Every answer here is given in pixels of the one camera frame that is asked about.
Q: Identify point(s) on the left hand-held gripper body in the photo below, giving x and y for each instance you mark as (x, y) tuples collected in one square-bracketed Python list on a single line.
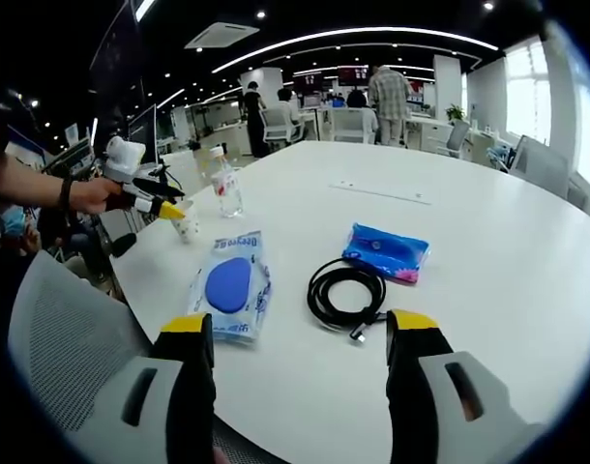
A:
[(123, 157)]

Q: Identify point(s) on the person's left hand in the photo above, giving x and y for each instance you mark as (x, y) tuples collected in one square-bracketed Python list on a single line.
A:
[(97, 195)]

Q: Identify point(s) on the white office chair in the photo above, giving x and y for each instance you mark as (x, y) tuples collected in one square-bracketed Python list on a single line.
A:
[(350, 125), (280, 126), (458, 137)]

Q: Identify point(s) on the hanging display screen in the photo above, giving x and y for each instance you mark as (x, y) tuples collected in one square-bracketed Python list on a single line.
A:
[(352, 75), (308, 80)]

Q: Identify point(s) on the narrow window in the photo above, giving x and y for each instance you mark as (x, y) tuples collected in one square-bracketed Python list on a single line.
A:
[(527, 92)]

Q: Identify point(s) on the clear pouch with blue pad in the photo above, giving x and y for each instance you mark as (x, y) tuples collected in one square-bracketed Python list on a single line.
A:
[(227, 285)]

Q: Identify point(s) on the open laptop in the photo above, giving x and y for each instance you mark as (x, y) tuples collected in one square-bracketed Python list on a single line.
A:
[(144, 135)]

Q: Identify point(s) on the ceiling air vent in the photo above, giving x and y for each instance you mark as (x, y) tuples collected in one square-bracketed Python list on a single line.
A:
[(222, 36)]

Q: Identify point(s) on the clear plastic bottle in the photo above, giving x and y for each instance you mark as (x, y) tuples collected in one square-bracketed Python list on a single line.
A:
[(227, 188)]

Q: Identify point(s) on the potted green plant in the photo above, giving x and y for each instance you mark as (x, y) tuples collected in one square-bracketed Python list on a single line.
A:
[(454, 112)]

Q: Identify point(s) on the large dark wall screen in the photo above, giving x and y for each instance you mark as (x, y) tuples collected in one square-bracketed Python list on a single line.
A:
[(118, 63)]

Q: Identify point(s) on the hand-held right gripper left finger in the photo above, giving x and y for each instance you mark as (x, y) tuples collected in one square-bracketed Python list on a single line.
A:
[(188, 386)]

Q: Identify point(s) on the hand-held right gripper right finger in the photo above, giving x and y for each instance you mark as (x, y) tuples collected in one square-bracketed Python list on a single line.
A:
[(416, 386)]

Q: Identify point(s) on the white paper cup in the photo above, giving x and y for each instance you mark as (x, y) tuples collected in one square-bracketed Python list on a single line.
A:
[(186, 227)]

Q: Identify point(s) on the wide window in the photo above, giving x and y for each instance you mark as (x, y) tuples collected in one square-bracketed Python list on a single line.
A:
[(587, 125)]

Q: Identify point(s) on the black foam microphone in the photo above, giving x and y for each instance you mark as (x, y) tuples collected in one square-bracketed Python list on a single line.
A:
[(123, 244)]

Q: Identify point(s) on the black wristband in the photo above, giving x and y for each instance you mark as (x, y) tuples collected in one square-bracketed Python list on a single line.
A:
[(67, 193)]

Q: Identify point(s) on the white table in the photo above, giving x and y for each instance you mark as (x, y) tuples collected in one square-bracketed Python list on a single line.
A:
[(469, 290)]

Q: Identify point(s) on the blue bag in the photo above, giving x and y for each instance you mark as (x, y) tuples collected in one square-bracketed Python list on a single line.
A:
[(500, 154)]

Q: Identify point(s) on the grey mesh office chair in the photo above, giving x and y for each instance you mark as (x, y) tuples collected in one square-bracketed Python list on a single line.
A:
[(63, 328)]

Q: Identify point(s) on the blue tissue packet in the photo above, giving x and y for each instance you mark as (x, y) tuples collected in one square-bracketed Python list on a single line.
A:
[(387, 251)]

